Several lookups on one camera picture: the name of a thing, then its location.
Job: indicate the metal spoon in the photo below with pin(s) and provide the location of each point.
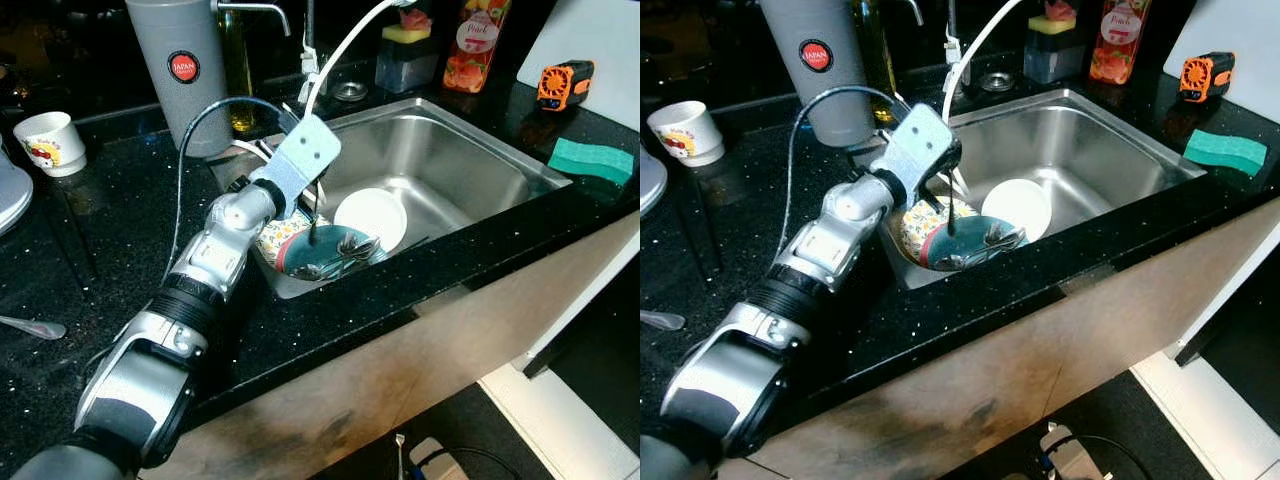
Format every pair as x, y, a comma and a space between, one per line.
665, 321
335, 268
985, 258
40, 328

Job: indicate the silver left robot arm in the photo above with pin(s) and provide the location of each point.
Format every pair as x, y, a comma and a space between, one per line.
150, 370
740, 380

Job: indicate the floral patterned plate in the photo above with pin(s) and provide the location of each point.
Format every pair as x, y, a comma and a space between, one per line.
915, 235
275, 240

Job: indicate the teal plate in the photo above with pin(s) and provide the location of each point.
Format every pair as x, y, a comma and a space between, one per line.
935, 255
300, 262

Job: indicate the white bowl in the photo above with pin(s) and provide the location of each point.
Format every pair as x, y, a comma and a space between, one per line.
1018, 205
375, 215

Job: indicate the round metal drain cap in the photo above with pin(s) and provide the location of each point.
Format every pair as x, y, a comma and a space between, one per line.
350, 92
997, 82

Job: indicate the chrome tap connector pipe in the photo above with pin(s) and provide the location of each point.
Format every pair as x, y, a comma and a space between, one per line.
311, 65
955, 50

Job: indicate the stainless steel sink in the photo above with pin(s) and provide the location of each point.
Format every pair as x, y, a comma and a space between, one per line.
1090, 150
450, 160

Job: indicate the olive oil bottle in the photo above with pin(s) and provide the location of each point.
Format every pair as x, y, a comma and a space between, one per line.
880, 70
240, 80

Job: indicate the grey soap sponge holder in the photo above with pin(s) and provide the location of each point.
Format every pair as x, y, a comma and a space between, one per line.
1052, 58
405, 68

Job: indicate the grey thermos jug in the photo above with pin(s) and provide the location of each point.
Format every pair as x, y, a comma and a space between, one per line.
815, 100
180, 110

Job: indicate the yellow sponge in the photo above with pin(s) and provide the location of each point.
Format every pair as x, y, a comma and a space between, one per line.
1050, 26
405, 36

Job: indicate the chrome faucet spout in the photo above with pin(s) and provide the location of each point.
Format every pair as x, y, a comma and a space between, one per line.
255, 8
912, 8

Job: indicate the brown cabinet door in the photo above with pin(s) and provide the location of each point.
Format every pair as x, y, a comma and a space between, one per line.
1000, 380
400, 380

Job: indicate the pink scrubber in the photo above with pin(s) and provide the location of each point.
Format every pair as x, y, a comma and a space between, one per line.
1060, 10
415, 20

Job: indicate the orange dish soap bottle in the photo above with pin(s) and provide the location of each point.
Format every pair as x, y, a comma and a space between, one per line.
1120, 40
475, 45

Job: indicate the orange black gadget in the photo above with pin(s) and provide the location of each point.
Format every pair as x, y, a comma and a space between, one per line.
565, 85
1205, 77

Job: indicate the green sponge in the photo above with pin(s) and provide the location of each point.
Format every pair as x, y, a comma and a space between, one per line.
590, 162
1225, 152

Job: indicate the white printed mug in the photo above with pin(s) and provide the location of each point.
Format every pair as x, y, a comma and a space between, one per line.
50, 145
685, 135

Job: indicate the white board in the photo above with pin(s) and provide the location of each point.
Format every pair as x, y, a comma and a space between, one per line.
1240, 25
590, 35

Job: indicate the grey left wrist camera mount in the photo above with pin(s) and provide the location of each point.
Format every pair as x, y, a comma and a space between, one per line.
305, 150
915, 145

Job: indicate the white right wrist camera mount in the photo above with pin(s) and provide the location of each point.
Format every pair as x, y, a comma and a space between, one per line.
432, 460
1065, 455

